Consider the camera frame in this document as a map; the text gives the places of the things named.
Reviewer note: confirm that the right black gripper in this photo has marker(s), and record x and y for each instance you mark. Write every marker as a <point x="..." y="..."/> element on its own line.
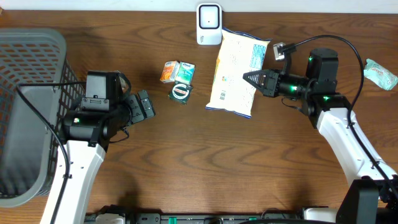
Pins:
<point x="269" y="79"/>

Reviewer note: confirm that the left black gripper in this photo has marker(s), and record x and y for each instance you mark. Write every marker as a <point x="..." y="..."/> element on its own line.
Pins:
<point x="137" y="102"/>

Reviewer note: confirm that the yellow snack bag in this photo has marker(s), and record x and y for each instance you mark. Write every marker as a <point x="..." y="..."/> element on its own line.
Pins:
<point x="239" y="53"/>

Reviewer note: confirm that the round tape roll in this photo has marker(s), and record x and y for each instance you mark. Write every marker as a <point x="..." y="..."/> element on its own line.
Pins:
<point x="180" y="92"/>

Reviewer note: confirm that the orange small carton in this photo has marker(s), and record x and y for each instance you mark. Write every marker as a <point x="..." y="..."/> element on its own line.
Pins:
<point x="170" y="71"/>

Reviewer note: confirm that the teal small carton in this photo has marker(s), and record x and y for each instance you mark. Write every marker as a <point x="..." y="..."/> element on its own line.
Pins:
<point x="185" y="73"/>

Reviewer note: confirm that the mint green pack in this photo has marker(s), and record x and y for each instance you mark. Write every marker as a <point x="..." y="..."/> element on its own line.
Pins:
<point x="379" y="75"/>

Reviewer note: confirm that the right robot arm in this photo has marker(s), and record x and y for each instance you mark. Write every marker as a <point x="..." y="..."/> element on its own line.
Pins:
<point x="371" y="197"/>

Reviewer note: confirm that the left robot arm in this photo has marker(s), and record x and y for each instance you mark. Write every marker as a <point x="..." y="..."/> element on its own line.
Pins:
<point x="87" y="129"/>

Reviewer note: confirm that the white barcode scanner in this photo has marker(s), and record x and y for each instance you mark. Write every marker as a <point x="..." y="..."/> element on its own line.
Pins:
<point x="209" y="24"/>

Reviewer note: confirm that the grey plastic shopping basket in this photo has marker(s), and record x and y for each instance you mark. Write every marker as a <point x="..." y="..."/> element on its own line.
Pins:
<point x="38" y="58"/>

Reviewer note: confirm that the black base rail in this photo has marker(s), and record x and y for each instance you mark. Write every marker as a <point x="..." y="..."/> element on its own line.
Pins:
<point x="217" y="218"/>

